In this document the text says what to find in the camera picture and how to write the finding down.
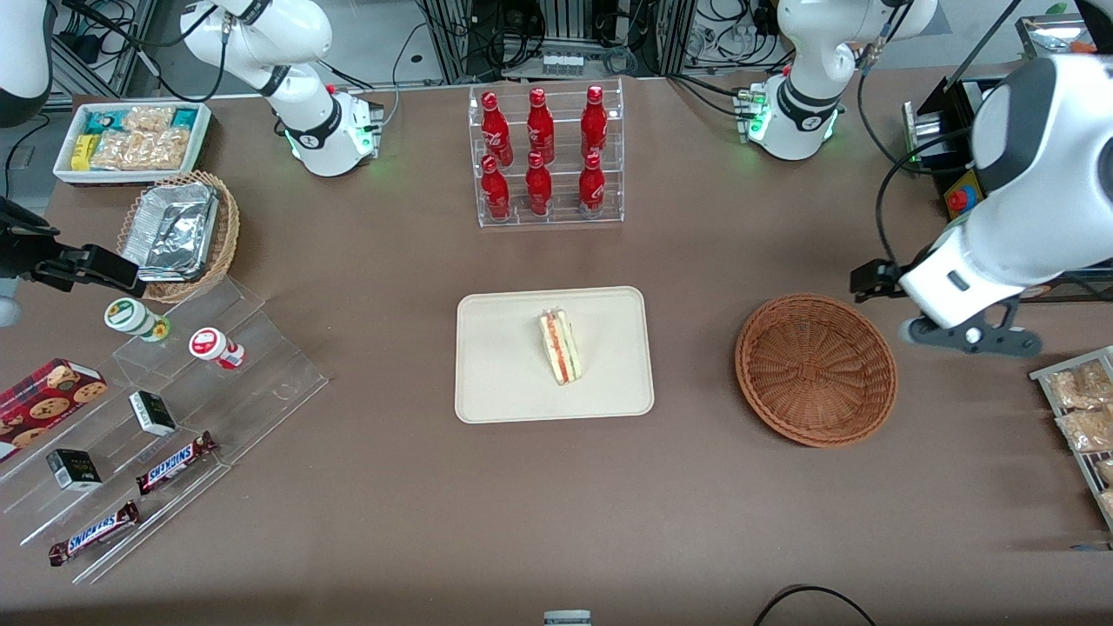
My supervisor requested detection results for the brown wicker basket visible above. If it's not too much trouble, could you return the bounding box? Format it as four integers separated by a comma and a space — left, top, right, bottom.
735, 293, 898, 449

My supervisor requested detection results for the green lid yoghurt cup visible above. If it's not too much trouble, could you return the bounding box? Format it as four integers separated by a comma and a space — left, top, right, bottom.
104, 297, 171, 343

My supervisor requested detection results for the clear acrylic stepped stand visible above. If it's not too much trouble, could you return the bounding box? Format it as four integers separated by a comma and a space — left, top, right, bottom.
0, 276, 330, 585

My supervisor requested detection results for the aluminium frame rack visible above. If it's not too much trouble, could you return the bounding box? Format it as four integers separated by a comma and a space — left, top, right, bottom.
416, 0, 698, 85

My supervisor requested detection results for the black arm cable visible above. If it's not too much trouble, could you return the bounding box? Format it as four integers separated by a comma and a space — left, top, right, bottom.
872, 126, 979, 266

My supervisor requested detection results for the tray of packaged snacks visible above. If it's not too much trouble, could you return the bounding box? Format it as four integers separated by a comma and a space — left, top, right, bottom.
1030, 345, 1113, 533

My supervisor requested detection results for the black looped cable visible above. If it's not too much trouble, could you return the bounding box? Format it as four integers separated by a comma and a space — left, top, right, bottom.
751, 584, 879, 626

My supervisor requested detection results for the clear acrylic bottle rack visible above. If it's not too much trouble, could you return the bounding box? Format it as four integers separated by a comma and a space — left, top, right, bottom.
468, 77, 625, 229

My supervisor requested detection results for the white rectangular snack bin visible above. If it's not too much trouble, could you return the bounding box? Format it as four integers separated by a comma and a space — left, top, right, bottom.
53, 101, 213, 187

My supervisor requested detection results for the small black carton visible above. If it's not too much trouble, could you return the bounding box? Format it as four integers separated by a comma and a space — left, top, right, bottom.
129, 390, 177, 437
46, 449, 103, 493

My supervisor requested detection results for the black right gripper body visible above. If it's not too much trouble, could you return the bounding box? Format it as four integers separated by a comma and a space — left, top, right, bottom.
0, 231, 57, 282

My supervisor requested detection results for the clear cracker packet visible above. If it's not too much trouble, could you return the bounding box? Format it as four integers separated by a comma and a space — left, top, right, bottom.
139, 129, 191, 171
122, 105, 177, 134
90, 130, 145, 172

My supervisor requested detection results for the red cola bottle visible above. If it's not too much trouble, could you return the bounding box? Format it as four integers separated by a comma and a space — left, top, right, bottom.
481, 155, 512, 223
527, 87, 556, 164
578, 152, 607, 220
581, 84, 609, 162
525, 150, 554, 218
481, 91, 514, 168

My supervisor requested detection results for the red lid yoghurt cup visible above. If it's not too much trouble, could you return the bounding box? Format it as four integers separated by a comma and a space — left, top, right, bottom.
189, 327, 246, 371

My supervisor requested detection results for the cream plastic tray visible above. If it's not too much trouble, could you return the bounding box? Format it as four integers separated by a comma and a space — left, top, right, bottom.
455, 286, 655, 424

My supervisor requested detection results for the triangular sandwich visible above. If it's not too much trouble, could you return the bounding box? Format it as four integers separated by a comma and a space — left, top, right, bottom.
537, 307, 584, 387

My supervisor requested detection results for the stack of foil trays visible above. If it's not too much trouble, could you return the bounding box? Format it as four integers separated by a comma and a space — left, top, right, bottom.
121, 182, 219, 283

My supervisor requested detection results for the light wicker basket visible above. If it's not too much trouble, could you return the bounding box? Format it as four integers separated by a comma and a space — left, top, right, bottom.
117, 170, 241, 304

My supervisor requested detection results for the red cookie box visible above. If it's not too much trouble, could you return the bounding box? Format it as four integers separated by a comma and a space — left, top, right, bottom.
0, 358, 110, 462

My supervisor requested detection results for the black yellow control box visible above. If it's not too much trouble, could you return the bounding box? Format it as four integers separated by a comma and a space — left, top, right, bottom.
903, 75, 1113, 303

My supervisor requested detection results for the snickers bar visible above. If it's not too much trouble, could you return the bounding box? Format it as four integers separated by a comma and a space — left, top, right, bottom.
136, 431, 218, 496
48, 502, 141, 568

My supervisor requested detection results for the clear peanut snack packet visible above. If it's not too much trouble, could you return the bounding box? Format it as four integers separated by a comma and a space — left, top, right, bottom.
1047, 362, 1113, 411
1056, 409, 1113, 454

